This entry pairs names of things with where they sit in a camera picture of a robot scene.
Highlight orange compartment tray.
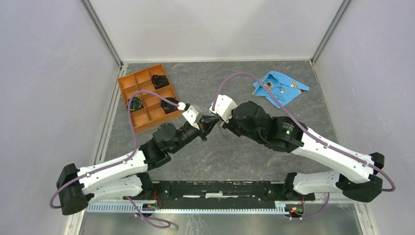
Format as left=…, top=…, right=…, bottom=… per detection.
left=118, top=64, right=182, bottom=133

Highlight black coiled item top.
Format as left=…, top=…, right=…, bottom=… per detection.
left=151, top=74, right=170, bottom=90

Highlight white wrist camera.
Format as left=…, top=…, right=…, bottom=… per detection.
left=178, top=102, right=203, bottom=130
left=209, top=94, right=238, bottom=120

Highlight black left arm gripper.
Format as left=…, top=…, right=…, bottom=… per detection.
left=170, top=115, right=220, bottom=154

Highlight metal key holder plate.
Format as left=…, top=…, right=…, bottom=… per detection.
left=218, top=125, right=229, bottom=140

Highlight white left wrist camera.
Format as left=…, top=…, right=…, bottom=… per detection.
left=178, top=102, right=203, bottom=130

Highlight black coiled item right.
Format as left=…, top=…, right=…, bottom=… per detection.
left=161, top=97, right=179, bottom=115

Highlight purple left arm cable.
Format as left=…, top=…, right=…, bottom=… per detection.
left=49, top=90, right=181, bottom=210

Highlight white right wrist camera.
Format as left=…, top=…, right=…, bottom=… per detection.
left=209, top=94, right=238, bottom=120

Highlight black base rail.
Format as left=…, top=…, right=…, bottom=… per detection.
left=132, top=181, right=316, bottom=209

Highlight silver toothed front rail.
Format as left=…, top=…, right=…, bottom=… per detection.
left=86, top=202, right=293, bottom=215

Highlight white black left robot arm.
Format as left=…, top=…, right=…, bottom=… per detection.
left=49, top=115, right=220, bottom=215

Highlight blue patterned cloth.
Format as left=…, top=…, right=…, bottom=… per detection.
left=260, top=71, right=310, bottom=106

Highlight black green coiled item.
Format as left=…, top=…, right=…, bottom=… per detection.
left=126, top=96, right=144, bottom=113

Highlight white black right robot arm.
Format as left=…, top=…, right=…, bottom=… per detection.
left=213, top=100, right=384, bottom=203

